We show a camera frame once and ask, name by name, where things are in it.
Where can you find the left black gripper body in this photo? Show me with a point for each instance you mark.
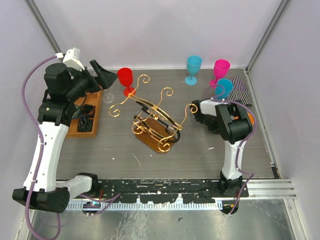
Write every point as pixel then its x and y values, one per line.
pixel 83 83

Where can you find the clear champagne flute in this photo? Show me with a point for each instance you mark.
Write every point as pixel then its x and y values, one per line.
pixel 108 98

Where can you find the red wine glass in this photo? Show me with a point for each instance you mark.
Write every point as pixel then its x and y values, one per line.
pixel 125 77

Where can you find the blue wine glass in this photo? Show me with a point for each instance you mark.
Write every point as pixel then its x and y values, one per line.
pixel 193 66
pixel 223 88

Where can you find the pink wine glass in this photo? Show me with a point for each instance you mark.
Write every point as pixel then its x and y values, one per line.
pixel 220 70

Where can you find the orange wine glass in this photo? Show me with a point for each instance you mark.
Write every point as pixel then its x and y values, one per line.
pixel 249 115

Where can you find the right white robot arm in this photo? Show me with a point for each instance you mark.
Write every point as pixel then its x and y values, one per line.
pixel 232 122

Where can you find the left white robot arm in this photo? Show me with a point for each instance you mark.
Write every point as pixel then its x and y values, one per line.
pixel 65 85

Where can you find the wooden compartment tray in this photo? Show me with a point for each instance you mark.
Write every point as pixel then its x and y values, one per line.
pixel 91 99

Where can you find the green patterned rolled cloth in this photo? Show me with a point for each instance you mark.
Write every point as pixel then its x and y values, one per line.
pixel 77 112

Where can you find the dark patterned rolled cloth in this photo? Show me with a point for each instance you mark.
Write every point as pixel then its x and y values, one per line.
pixel 86 118

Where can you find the striped black white cloth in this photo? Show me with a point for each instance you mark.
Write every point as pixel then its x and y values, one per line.
pixel 239 91

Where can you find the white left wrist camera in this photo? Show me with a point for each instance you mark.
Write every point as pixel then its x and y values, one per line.
pixel 71 59

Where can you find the gold wire glass rack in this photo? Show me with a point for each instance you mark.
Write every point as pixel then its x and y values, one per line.
pixel 152 125

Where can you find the grey slotted cable duct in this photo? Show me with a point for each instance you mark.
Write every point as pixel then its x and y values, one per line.
pixel 83 205

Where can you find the black mounting base plate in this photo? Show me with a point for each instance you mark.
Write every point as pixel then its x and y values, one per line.
pixel 160 191

